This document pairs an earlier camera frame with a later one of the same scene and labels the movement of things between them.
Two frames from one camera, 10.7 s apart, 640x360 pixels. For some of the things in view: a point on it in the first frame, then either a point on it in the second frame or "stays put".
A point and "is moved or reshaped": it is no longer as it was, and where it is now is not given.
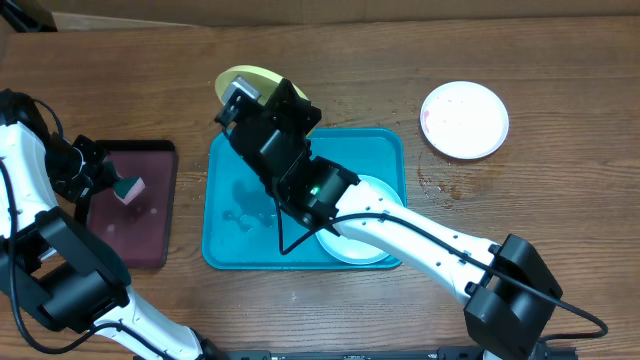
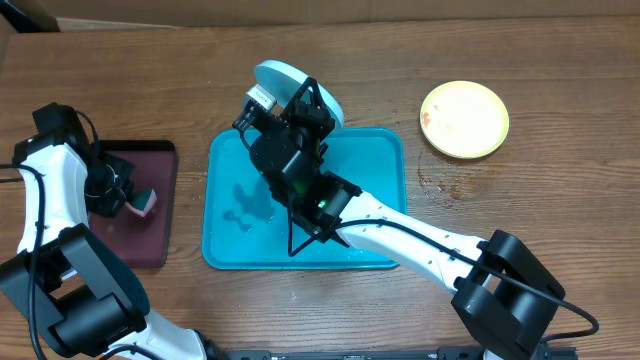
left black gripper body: [77, 170] -> [108, 184]
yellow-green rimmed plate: [263, 79] -> [464, 119]
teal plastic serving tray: [243, 227] stays put
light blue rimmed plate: [347, 250] -> [280, 81]
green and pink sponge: [126, 189] is moved or reshaped
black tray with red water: [136, 234] stays put
